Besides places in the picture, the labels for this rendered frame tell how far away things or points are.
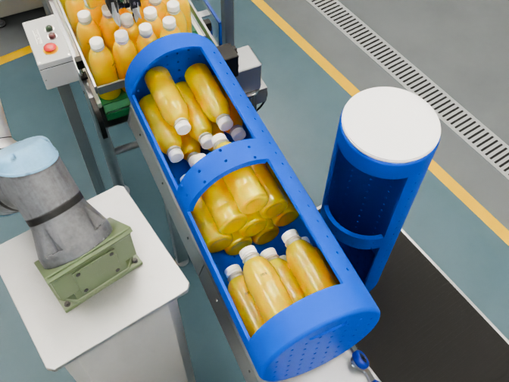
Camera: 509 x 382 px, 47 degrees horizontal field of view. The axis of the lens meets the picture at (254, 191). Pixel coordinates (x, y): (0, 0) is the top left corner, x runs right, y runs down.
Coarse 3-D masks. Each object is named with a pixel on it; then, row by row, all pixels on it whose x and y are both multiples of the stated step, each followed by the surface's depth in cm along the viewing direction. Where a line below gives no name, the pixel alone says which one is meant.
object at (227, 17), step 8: (224, 0) 209; (232, 0) 211; (224, 8) 212; (232, 8) 214; (224, 16) 215; (232, 16) 217; (224, 24) 219; (232, 24) 220; (224, 32) 222; (232, 32) 223; (224, 40) 226; (232, 40) 226
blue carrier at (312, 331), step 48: (144, 48) 153; (192, 48) 152; (240, 96) 146; (240, 144) 133; (192, 192) 132; (288, 192) 128; (336, 240) 129; (336, 288) 114; (240, 336) 123; (288, 336) 110; (336, 336) 119
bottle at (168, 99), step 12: (156, 72) 157; (168, 72) 159; (156, 84) 155; (168, 84) 154; (156, 96) 154; (168, 96) 152; (180, 96) 153; (168, 108) 150; (180, 108) 150; (168, 120) 151; (180, 120) 150
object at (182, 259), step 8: (168, 216) 219; (168, 224) 230; (176, 232) 229; (176, 240) 234; (176, 248) 238; (184, 248) 241; (176, 256) 244; (184, 256) 246; (176, 264) 252; (184, 264) 251
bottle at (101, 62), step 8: (104, 48) 171; (96, 56) 170; (104, 56) 171; (112, 56) 174; (96, 64) 172; (104, 64) 172; (112, 64) 175; (96, 72) 174; (104, 72) 174; (112, 72) 177; (96, 80) 178; (104, 80) 177; (112, 80) 179; (104, 96) 183; (112, 96) 183
